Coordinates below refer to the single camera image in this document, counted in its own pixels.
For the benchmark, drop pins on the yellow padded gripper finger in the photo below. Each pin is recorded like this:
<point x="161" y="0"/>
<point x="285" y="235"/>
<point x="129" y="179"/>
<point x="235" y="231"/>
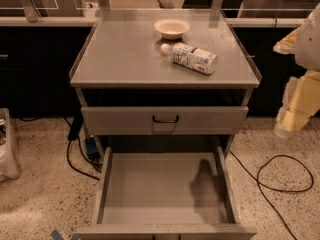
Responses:
<point x="301" y="101"/>

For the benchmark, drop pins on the closed grey upper drawer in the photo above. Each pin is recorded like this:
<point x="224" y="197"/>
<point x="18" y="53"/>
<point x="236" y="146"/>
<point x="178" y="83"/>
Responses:
<point x="204" y="120"/>

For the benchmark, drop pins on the blue tape strip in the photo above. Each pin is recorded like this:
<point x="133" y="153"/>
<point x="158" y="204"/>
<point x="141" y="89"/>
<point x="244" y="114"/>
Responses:
<point x="55" y="235"/>

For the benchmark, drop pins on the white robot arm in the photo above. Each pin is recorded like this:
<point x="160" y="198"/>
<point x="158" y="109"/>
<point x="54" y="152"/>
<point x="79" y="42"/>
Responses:
<point x="304" y="43"/>

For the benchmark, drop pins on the clear plastic water bottle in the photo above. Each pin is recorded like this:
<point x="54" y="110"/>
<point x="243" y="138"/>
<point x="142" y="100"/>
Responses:
<point x="190" y="57"/>

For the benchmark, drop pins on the grey metal drawer cabinet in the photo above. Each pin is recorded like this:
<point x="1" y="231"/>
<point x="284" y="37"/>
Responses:
<point x="121" y="65"/>

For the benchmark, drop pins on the open grey lower drawer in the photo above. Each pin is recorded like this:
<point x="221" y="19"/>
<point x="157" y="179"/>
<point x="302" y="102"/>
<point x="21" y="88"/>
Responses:
<point x="165" y="196"/>

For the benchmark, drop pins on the white paper bowl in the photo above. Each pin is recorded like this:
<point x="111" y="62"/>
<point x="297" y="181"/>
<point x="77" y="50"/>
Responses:
<point x="172" y="28"/>

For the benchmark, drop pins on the blue power adapter box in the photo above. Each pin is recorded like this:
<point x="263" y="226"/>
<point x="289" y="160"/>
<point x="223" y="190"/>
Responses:
<point x="91" y="148"/>

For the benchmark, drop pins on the clear plastic storage bin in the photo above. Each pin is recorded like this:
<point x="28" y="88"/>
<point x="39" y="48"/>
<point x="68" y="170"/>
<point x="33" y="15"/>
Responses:
<point x="9" y="150"/>

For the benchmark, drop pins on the black drawer handle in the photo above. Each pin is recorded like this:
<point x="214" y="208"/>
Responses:
<point x="165" y="121"/>

